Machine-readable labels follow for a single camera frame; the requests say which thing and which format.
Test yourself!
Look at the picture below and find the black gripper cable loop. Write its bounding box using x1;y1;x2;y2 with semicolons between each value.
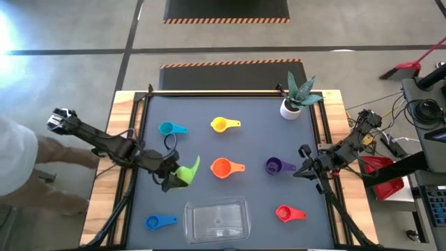
162;132;179;160

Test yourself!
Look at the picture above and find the purple measuring cup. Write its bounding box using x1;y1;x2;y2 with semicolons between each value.
265;156;298;176

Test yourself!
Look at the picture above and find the orange measuring cup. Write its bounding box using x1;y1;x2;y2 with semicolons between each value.
210;157;246;180

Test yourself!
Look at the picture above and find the grey equipment cart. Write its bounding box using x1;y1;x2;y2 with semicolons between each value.
400;76;446;175

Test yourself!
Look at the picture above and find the blue measuring cup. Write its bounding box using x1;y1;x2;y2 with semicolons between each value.
144;214;179;232

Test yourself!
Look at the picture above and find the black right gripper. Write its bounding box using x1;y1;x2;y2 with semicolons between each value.
292;143;341;180

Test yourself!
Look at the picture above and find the teal measuring cup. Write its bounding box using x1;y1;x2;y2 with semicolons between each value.
157;121;190;137

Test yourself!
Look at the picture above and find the succulent in white pot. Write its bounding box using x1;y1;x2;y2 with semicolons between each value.
279;70;325;121

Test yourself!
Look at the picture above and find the red measuring cup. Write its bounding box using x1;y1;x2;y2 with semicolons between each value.
275;204;308;224

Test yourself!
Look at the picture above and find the black striped-edge floor mat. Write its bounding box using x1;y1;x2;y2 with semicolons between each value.
163;0;291;25
159;59;308;91

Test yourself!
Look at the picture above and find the red dustpan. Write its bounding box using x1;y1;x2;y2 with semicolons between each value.
360;155;406;201

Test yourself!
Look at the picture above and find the yellow measuring cup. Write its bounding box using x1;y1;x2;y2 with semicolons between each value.
210;116;242;134

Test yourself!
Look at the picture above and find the black keyboard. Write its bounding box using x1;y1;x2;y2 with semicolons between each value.
419;184;446;228

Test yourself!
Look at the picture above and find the black angled bar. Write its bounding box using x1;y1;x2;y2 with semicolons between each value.
360;151;430;188

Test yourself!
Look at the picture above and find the red broom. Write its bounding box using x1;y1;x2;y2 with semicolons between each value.
378;34;446;82

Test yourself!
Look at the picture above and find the black power strip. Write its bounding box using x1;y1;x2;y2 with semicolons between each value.
379;133;407;158

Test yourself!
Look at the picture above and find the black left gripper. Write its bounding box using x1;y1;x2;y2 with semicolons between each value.
140;149;191;194

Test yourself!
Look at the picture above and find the person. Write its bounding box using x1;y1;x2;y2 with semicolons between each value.
0;114;101;218

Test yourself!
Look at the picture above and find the coiled black cable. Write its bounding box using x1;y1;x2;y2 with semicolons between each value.
405;98;446;132

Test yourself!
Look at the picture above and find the black aluminium rig frame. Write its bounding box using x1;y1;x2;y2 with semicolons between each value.
79;82;379;249

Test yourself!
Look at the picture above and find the green measuring cup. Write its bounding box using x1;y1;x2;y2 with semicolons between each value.
174;155;201;186

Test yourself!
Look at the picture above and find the clear plastic basket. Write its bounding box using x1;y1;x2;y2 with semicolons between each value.
182;195;252;245

